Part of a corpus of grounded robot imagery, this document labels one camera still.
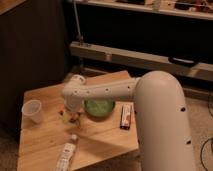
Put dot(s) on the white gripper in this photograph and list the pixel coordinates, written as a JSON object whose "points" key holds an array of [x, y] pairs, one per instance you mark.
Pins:
{"points": [[73, 106]]}

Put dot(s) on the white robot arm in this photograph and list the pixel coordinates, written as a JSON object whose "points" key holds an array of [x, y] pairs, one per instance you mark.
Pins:
{"points": [[162, 122]]}

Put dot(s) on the green bowl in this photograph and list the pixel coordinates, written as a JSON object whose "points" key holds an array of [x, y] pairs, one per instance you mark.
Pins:
{"points": [[99, 108]]}

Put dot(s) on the clear plastic cup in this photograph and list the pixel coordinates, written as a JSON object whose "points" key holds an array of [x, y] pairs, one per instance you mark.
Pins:
{"points": [[33, 110]]}

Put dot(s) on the red and black box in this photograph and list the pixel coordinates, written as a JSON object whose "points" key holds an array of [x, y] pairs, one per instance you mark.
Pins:
{"points": [[125, 121]]}

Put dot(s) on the metal stand pole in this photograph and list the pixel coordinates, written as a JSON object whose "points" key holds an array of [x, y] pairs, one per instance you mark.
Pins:
{"points": [[79, 35]]}

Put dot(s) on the wooden shelf with clutter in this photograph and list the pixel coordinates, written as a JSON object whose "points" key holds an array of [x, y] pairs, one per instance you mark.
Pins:
{"points": [[151, 6]]}

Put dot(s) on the grey case with black handle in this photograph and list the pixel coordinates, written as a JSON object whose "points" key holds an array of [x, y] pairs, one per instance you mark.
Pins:
{"points": [[140, 60]]}

